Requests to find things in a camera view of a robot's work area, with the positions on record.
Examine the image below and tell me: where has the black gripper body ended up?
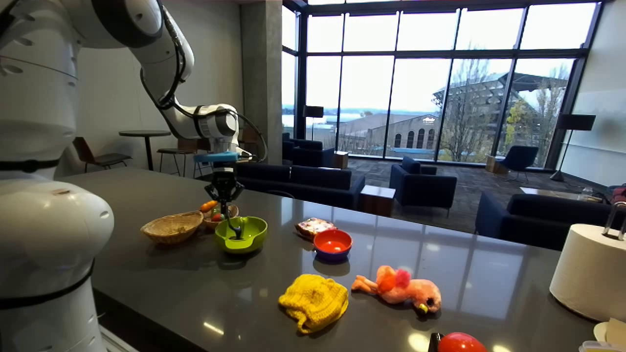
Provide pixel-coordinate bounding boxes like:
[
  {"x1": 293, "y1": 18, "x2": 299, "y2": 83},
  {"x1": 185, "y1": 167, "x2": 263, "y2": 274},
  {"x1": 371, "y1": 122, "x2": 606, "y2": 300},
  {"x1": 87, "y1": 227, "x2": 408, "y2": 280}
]
[{"x1": 209, "y1": 169, "x2": 236, "y2": 196}]

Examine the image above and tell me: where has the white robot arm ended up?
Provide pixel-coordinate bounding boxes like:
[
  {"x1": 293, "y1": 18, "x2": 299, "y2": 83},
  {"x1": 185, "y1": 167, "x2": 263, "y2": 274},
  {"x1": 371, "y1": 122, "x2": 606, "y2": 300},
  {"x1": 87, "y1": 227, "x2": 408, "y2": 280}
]
[{"x1": 0, "y1": 0, "x2": 242, "y2": 352}]

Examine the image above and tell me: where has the green bowl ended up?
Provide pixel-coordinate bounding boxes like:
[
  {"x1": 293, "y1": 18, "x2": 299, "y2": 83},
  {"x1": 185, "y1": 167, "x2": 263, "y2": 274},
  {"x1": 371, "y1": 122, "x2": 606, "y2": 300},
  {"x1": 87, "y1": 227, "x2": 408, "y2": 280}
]
[{"x1": 215, "y1": 216, "x2": 267, "y2": 255}]

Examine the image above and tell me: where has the woven wicker bowl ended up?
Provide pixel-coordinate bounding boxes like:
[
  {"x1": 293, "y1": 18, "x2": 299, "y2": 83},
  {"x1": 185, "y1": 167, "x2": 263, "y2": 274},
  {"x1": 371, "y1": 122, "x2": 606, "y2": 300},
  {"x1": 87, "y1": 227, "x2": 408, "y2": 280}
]
[{"x1": 140, "y1": 212, "x2": 203, "y2": 247}]

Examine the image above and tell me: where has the red bowl blue base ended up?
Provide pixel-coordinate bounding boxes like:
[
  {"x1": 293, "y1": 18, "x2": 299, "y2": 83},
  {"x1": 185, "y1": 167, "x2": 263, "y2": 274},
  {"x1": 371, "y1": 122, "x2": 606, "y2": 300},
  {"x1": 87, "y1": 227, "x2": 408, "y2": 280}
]
[{"x1": 312, "y1": 229, "x2": 351, "y2": 263}]

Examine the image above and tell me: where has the round high table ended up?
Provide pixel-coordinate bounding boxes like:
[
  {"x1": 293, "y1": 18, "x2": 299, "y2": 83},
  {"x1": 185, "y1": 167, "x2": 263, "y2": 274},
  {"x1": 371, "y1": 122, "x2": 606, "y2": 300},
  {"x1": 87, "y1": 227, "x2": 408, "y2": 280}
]
[{"x1": 117, "y1": 130, "x2": 170, "y2": 171}]

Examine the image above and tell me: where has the dark blue sofa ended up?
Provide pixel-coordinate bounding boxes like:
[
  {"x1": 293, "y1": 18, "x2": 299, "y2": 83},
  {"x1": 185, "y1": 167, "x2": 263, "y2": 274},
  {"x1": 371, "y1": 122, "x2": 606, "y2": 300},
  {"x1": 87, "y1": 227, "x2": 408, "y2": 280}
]
[{"x1": 234, "y1": 165, "x2": 365, "y2": 210}]

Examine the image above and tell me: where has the brown chair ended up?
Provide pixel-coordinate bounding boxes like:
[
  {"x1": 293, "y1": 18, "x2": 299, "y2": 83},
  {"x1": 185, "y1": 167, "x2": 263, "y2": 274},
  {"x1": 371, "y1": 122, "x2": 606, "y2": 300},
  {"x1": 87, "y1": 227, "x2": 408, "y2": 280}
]
[{"x1": 72, "y1": 137, "x2": 128, "y2": 169}]

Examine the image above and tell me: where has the yellow cloth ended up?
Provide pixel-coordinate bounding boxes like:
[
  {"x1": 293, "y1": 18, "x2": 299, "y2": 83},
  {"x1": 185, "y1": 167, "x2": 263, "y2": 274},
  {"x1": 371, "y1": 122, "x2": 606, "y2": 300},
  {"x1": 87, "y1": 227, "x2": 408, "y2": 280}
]
[{"x1": 277, "y1": 274, "x2": 348, "y2": 335}]

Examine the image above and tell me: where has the small side table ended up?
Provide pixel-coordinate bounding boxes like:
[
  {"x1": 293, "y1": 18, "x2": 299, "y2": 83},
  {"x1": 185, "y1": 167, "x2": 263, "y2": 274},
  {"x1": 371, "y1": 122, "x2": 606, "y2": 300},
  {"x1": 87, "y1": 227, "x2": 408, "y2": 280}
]
[{"x1": 359, "y1": 184, "x2": 395, "y2": 216}]

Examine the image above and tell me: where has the dark blue armchair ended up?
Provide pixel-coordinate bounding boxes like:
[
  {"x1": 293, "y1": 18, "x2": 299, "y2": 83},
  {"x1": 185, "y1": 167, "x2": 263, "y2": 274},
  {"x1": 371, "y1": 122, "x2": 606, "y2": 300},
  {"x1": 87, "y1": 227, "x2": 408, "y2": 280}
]
[{"x1": 389, "y1": 159, "x2": 457, "y2": 210}]

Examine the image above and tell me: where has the pink plush toy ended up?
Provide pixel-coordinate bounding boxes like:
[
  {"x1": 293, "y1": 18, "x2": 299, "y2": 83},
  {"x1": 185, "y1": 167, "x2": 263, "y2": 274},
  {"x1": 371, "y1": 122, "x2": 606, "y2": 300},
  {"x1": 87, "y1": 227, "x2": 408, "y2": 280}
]
[{"x1": 350, "y1": 264, "x2": 441, "y2": 313}]

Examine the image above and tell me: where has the red ball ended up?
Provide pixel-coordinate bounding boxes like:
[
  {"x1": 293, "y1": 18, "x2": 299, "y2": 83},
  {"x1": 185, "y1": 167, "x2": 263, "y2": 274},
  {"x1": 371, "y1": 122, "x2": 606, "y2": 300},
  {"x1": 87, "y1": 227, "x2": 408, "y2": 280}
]
[{"x1": 428, "y1": 333, "x2": 486, "y2": 352}]

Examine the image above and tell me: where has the dark sofa right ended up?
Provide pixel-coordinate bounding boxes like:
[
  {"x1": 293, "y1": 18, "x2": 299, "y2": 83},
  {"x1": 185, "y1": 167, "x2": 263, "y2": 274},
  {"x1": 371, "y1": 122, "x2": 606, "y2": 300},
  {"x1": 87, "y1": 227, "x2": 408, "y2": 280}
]
[{"x1": 475, "y1": 192, "x2": 610, "y2": 251}]

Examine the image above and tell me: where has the white paper towel roll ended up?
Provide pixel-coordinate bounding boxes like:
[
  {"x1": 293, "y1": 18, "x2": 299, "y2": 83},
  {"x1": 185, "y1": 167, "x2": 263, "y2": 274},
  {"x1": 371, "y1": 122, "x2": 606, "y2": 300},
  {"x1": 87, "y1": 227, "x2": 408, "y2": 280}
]
[{"x1": 549, "y1": 223, "x2": 626, "y2": 321}]

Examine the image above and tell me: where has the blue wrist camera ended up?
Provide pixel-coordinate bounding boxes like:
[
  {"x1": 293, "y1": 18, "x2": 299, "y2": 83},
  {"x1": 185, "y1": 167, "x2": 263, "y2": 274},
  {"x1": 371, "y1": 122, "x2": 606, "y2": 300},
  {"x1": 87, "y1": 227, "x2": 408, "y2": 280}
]
[{"x1": 193, "y1": 153, "x2": 238, "y2": 165}]

